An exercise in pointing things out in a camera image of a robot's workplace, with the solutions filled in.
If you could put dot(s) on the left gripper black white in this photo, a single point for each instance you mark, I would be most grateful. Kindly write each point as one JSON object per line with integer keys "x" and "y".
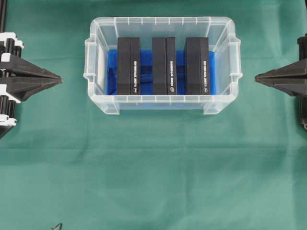
{"x": 15, "y": 91}

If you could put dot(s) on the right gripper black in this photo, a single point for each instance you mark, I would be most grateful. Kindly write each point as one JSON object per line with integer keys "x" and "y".
{"x": 292, "y": 87}

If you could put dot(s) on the black camera box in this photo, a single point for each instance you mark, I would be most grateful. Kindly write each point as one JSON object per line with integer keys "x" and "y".
{"x": 197, "y": 66}
{"x": 164, "y": 66}
{"x": 129, "y": 66}

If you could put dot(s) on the clear plastic storage case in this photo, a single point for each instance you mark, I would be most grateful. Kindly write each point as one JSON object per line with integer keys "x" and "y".
{"x": 221, "y": 32}

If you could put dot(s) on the blue cloth case liner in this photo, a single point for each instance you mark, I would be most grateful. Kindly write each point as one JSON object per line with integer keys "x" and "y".
{"x": 147, "y": 73}

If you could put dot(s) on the small dark pointed object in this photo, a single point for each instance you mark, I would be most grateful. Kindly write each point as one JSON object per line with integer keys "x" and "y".
{"x": 57, "y": 227}

